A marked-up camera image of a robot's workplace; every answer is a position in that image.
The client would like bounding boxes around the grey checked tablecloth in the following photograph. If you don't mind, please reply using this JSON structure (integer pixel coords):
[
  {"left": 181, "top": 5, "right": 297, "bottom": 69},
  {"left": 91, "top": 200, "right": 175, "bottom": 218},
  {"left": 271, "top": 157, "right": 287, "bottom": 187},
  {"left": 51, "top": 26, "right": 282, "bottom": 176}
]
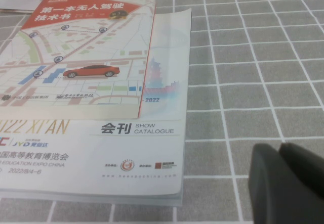
[{"left": 0, "top": 0, "right": 324, "bottom": 224}]

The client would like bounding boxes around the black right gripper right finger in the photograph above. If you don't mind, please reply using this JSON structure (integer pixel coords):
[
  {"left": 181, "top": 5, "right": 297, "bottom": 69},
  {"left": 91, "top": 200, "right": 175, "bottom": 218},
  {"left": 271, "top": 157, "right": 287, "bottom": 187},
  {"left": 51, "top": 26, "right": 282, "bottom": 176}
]
[{"left": 278, "top": 142, "right": 324, "bottom": 199}]

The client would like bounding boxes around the white orange book stack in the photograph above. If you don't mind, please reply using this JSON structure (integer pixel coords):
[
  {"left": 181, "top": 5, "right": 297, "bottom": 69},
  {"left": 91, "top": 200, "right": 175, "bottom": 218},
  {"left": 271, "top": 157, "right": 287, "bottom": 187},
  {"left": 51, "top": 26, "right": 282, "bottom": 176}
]
[{"left": 0, "top": 0, "right": 51, "bottom": 14}]

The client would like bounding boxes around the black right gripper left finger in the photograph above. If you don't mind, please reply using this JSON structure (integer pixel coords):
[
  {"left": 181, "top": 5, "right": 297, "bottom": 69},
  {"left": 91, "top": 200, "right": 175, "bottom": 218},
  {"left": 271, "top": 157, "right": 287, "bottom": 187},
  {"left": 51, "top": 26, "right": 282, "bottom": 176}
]
[{"left": 249, "top": 143, "right": 324, "bottom": 224}]

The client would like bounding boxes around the red autonomous driving book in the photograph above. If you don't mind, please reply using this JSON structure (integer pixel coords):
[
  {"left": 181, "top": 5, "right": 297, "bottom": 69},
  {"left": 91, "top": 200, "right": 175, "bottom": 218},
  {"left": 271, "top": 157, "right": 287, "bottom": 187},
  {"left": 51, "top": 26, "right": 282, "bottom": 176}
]
[{"left": 0, "top": 0, "right": 157, "bottom": 120}]

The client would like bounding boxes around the white show catalogue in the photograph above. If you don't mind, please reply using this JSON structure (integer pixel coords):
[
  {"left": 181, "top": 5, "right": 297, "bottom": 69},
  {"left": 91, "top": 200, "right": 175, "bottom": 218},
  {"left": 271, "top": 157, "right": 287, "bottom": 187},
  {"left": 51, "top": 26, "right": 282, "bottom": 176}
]
[{"left": 0, "top": 8, "right": 192, "bottom": 207}]

